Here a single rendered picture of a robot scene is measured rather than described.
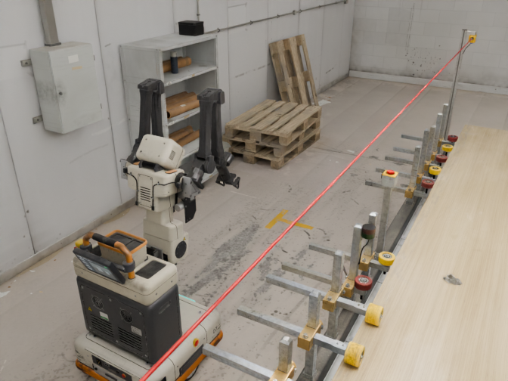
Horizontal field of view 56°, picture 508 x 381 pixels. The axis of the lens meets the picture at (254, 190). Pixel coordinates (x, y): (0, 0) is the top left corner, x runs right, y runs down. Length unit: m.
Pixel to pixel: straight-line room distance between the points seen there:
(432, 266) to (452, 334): 0.47
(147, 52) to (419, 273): 2.90
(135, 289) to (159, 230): 0.44
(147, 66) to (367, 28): 6.38
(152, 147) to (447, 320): 1.64
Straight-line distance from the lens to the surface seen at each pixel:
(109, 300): 2.71
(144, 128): 2.83
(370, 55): 10.11
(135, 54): 4.42
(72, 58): 3.88
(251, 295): 3.64
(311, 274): 2.41
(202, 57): 5.08
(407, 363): 1.99
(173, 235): 2.75
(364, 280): 2.33
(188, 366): 2.98
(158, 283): 2.50
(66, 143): 4.24
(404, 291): 2.32
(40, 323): 3.71
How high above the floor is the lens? 2.27
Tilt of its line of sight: 26 degrees down
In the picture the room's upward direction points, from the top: straight up
